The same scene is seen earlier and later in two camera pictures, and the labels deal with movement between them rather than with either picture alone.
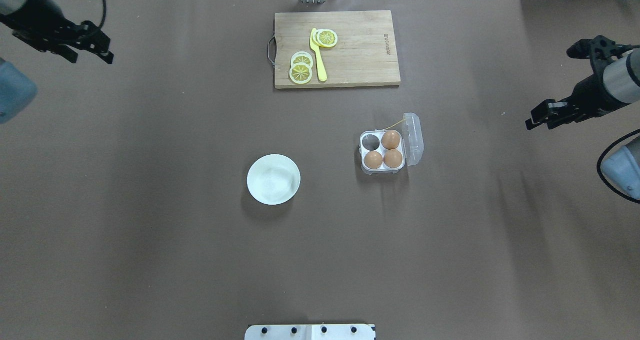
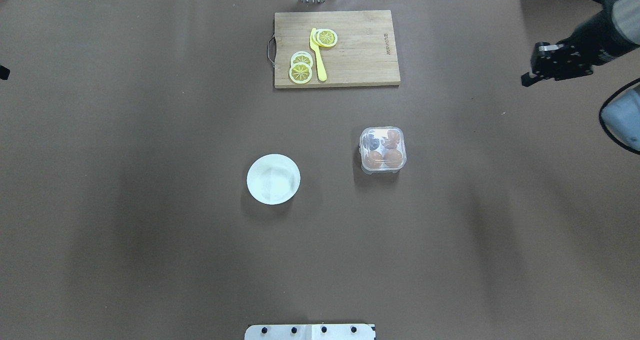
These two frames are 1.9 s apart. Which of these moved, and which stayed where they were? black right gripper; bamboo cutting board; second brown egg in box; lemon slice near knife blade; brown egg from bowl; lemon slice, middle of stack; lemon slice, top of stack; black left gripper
Moved: black right gripper; black left gripper
Stayed: second brown egg in box; lemon slice near knife blade; lemon slice, top of stack; brown egg from bowl; lemon slice, middle of stack; bamboo cutting board
